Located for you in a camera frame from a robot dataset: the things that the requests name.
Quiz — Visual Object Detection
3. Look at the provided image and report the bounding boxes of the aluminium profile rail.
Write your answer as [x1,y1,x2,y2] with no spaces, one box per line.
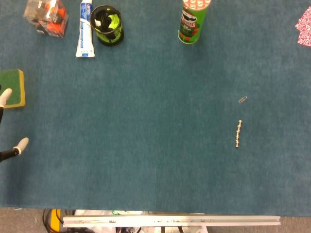
[63,215,281,228]

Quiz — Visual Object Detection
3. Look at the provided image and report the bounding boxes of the blue felt table mat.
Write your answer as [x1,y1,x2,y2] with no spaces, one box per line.
[0,0,311,217]

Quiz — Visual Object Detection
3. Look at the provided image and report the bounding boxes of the yellow black device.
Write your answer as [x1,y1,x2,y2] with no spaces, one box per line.
[50,208,64,233]

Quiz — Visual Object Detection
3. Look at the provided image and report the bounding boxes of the green yellow sponge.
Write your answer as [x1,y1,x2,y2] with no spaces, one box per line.
[0,69,26,109]

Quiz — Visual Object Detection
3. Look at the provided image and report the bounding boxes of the red white patterned cloth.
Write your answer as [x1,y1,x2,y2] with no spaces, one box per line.
[295,6,311,47]

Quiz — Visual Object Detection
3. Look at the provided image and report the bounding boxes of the clear box with orange item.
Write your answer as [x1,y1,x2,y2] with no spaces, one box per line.
[23,0,69,39]

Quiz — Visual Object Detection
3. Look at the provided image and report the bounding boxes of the white blue toothpaste tube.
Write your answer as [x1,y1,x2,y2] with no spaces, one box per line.
[75,0,96,58]

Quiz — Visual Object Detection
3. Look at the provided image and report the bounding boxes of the black mesh pen holder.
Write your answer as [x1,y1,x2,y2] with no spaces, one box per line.
[89,4,124,47]

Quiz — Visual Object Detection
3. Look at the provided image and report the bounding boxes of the green Pringles can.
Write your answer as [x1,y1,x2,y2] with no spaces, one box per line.
[177,0,212,45]

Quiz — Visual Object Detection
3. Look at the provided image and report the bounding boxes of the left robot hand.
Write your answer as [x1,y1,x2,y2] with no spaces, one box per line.
[0,84,30,163]

